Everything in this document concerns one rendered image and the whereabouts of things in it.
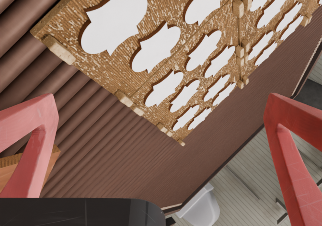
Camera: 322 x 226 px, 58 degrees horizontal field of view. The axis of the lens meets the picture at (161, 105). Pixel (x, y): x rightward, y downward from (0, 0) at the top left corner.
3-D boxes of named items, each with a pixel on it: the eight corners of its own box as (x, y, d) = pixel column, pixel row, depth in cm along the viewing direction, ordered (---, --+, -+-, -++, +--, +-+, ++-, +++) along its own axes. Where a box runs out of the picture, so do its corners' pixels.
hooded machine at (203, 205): (155, 174, 560) (205, 231, 510) (143, 175, 507) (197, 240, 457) (179, 149, 552) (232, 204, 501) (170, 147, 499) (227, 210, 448)
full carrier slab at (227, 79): (157, 126, 109) (165, 134, 107) (235, 50, 109) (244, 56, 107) (177, 141, 141) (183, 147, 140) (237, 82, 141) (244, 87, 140)
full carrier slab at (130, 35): (28, 30, 43) (42, 48, 42) (224, -163, 43) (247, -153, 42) (120, 98, 76) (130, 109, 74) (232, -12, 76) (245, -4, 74)
